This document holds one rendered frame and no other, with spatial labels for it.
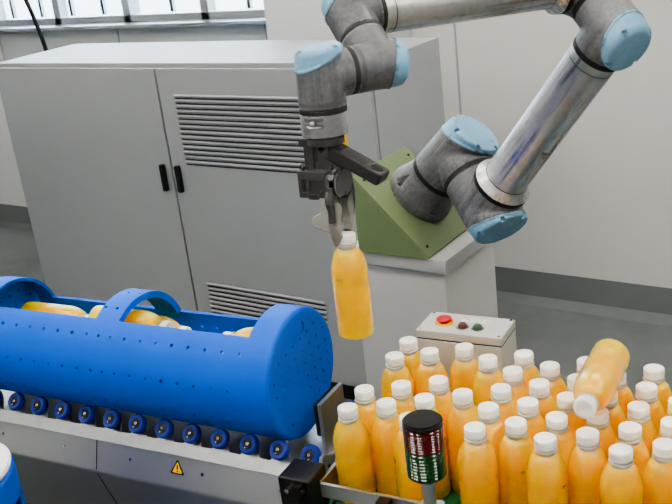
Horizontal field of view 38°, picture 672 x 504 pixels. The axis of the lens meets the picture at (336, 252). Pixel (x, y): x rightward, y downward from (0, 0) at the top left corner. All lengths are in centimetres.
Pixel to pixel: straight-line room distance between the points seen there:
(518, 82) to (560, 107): 244
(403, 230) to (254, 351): 75
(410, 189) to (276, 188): 138
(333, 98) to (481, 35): 297
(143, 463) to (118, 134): 242
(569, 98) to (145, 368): 110
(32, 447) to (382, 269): 102
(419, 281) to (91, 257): 257
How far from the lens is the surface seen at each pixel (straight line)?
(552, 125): 229
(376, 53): 184
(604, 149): 462
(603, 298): 485
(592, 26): 217
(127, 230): 465
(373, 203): 261
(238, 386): 200
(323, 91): 179
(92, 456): 240
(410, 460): 155
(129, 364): 216
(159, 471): 228
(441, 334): 218
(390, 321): 275
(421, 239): 261
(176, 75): 414
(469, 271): 272
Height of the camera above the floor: 204
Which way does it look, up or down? 20 degrees down
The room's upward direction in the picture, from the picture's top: 7 degrees counter-clockwise
